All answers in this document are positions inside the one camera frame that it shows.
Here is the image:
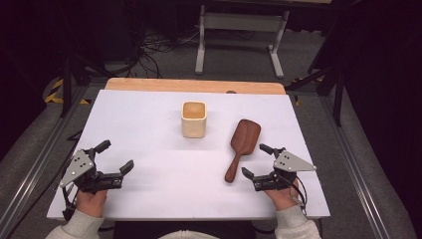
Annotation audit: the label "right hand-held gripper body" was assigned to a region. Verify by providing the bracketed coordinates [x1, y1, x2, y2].
[253, 149, 317, 192]

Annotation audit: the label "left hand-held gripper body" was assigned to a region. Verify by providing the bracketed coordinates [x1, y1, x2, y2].
[59, 148, 123, 195]

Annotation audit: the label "person's right hand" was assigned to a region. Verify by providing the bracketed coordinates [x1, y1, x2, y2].
[264, 180, 300, 212]

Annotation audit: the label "person's left hand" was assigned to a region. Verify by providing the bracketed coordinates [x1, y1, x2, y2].
[76, 189, 108, 219]

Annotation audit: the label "brown wooden spatula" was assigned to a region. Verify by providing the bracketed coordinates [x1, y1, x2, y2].
[224, 119, 263, 184]

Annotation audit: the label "white board sheet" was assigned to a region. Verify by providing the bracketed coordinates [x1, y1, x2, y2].
[46, 89, 331, 222]

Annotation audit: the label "yellow black hazard tape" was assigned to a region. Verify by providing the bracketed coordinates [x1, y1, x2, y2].
[44, 78, 92, 106]

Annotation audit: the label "black metal stand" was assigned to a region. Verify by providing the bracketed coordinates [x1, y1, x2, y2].
[59, 54, 112, 119]
[285, 64, 346, 127]

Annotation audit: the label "light wooden square cup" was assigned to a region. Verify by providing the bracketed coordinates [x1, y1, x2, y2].
[180, 101, 208, 139]

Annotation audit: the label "person's torso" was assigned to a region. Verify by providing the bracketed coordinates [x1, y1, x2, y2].
[111, 220, 257, 239]

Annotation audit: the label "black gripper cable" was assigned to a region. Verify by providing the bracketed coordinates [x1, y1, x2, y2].
[288, 174, 309, 217]
[61, 183, 79, 222]

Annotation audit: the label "aluminium floor rail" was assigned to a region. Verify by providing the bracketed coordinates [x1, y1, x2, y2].
[317, 96, 391, 239]
[0, 86, 92, 235]

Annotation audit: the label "black floor cables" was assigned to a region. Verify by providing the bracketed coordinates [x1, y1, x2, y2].
[130, 28, 200, 80]

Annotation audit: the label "white metal desk frame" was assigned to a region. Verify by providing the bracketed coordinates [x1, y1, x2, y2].
[194, 4, 291, 80]

